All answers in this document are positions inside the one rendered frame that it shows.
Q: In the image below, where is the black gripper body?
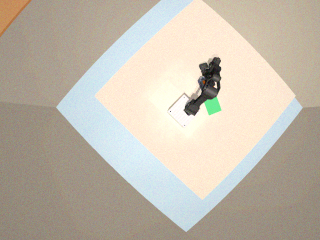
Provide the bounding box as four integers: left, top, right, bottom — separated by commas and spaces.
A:
199, 63, 216, 86

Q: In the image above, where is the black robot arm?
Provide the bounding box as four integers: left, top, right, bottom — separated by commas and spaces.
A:
184, 57, 222, 116

